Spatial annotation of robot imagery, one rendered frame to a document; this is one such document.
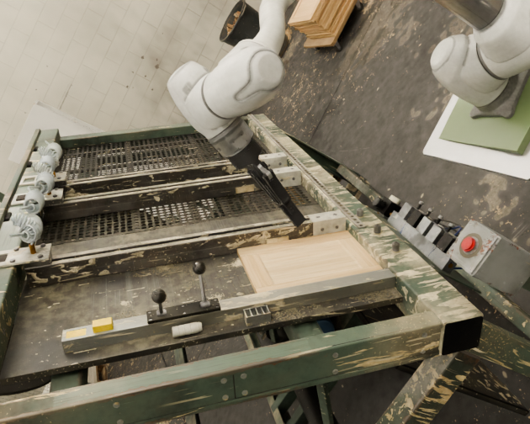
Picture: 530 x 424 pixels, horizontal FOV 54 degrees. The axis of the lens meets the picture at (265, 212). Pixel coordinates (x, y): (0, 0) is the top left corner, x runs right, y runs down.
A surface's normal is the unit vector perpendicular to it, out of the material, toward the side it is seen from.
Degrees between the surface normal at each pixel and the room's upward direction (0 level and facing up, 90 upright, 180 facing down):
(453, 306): 56
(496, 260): 90
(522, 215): 0
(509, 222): 0
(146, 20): 90
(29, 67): 90
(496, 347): 90
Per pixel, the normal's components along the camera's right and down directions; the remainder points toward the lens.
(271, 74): 0.50, 0.00
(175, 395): 0.26, 0.40
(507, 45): -0.24, 0.84
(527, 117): -0.86, -0.37
